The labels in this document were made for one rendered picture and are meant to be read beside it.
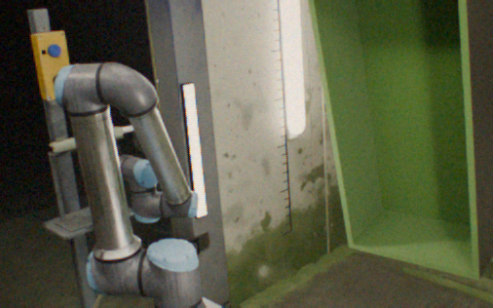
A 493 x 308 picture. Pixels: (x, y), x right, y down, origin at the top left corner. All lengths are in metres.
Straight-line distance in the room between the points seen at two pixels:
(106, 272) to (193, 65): 1.11
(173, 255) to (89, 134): 0.44
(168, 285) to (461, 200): 1.50
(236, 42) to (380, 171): 0.94
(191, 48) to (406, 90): 0.96
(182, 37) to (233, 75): 0.35
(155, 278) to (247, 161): 1.22
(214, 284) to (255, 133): 0.78
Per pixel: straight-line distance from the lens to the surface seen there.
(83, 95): 1.58
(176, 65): 2.49
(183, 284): 1.75
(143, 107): 1.57
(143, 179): 1.94
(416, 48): 2.50
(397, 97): 2.63
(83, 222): 2.39
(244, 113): 2.77
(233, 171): 2.77
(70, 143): 2.28
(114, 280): 1.80
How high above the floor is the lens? 1.65
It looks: 16 degrees down
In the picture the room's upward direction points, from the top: 5 degrees counter-clockwise
